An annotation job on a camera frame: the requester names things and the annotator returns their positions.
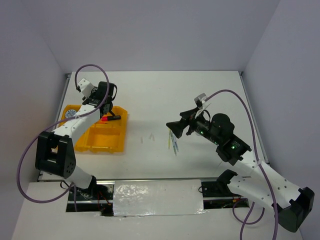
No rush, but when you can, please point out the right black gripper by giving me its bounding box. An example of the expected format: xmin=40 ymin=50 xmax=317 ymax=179
xmin=166 ymin=106 xmax=221 ymax=145

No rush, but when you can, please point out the orange black highlighter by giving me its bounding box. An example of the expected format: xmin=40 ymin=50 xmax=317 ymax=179
xmin=104 ymin=115 xmax=121 ymax=122

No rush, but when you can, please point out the white pen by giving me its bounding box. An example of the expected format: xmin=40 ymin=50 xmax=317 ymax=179
xmin=170 ymin=131 xmax=177 ymax=156
xmin=172 ymin=134 xmax=179 ymax=153

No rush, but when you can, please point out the grey-blue round tin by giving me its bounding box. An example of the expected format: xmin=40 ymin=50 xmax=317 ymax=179
xmin=64 ymin=109 xmax=77 ymax=119

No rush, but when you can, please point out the orange highlighter cap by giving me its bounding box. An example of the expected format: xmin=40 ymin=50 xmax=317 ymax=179
xmin=101 ymin=116 xmax=108 ymax=122

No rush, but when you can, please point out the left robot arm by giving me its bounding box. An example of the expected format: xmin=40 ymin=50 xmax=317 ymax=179
xmin=35 ymin=78 xmax=118 ymax=200

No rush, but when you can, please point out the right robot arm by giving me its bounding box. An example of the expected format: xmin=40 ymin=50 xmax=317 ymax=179
xmin=166 ymin=108 xmax=315 ymax=233

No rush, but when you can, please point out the yellow thin pen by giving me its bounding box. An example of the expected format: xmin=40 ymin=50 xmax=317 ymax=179
xmin=167 ymin=130 xmax=172 ymax=150

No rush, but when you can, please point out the orange plastic sorting tray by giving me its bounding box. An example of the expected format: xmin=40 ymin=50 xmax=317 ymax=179
xmin=74 ymin=106 xmax=128 ymax=154

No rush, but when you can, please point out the silver foil covered plate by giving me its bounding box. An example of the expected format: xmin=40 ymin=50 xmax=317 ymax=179
xmin=113 ymin=179 xmax=205 ymax=217

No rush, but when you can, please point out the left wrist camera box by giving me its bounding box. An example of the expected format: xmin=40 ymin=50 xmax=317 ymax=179
xmin=76 ymin=78 xmax=95 ymax=101

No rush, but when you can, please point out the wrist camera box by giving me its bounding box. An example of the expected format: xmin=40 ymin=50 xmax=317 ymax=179
xmin=76 ymin=78 xmax=95 ymax=101
xmin=194 ymin=93 xmax=211 ymax=118

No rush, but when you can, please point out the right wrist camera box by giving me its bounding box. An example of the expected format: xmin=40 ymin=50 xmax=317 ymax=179
xmin=194 ymin=93 xmax=211 ymax=118

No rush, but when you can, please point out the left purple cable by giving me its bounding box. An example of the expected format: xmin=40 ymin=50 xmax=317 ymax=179
xmin=16 ymin=64 xmax=111 ymax=213

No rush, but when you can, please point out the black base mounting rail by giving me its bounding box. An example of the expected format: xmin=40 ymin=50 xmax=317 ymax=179
xmin=66 ymin=181 xmax=249 ymax=217

